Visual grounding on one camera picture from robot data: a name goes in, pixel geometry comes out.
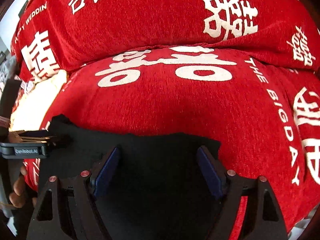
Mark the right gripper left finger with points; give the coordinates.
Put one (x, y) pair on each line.
(66, 208)

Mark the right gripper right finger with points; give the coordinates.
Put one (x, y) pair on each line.
(263, 218)

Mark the black pants with patterned waistband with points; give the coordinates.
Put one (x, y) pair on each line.
(157, 190)

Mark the person left hand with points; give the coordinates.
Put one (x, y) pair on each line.
(19, 197)

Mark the red bedspread with white characters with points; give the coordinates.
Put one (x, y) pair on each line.
(265, 117)

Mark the red quilt roll with characters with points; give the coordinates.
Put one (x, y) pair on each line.
(66, 34)

